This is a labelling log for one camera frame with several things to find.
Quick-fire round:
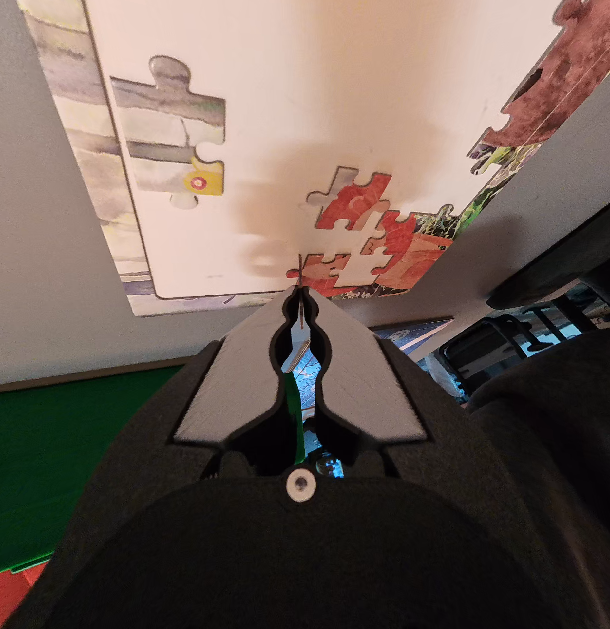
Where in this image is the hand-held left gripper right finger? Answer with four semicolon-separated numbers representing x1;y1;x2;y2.
301;286;429;473

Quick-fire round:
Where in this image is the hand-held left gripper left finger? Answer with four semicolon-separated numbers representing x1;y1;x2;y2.
173;286;301;473

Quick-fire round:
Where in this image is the red and white puzzle piece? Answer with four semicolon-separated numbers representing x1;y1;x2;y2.
305;166;392;232

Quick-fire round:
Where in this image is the green and yellow puzzle piece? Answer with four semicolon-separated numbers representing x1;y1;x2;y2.
467;132;515;176

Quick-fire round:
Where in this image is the yellow and grey puzzle piece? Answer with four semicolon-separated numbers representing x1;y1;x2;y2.
110;55;226;210

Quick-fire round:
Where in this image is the cardboard puzzle frame tray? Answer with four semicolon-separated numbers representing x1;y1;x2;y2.
15;0;610;317

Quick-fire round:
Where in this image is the brown puzzle piece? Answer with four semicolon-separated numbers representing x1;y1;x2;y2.
511;0;610;115
482;64;583;148

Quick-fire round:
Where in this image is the black chair base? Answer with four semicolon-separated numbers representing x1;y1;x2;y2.
439;314;534;395

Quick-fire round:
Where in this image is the orange and tan puzzle piece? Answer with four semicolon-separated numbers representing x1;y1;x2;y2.
285;253;351;292

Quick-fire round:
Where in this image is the orange corner puzzle piece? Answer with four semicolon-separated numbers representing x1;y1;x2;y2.
379;233;454;292

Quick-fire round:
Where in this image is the red curl-print puzzle piece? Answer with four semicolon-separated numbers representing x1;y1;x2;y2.
361;209;420;276

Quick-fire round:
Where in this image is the green plastic bin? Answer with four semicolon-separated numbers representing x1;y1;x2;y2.
0;365;307;577

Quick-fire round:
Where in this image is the dark leafy puzzle piece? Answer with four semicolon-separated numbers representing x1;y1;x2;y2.
413;204;456;238

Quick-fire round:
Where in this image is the black dimpled chair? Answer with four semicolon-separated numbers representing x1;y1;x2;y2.
486;197;610;311

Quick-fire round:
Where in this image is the orange panel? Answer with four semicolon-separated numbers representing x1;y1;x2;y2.
0;562;51;629

